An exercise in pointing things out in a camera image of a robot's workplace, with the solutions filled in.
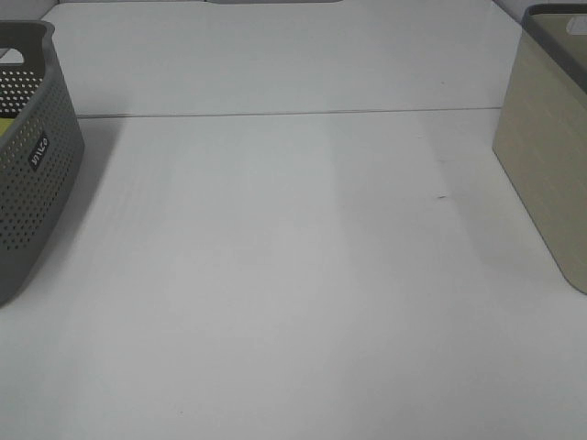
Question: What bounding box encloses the beige plastic basket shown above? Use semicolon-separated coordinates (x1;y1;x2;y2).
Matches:
493;3;586;292

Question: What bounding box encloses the grey perforated plastic basket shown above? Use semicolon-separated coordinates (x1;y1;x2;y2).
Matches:
1;20;84;303

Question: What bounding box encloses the yellow folded towel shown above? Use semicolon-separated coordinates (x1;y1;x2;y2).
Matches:
0;117;14;136

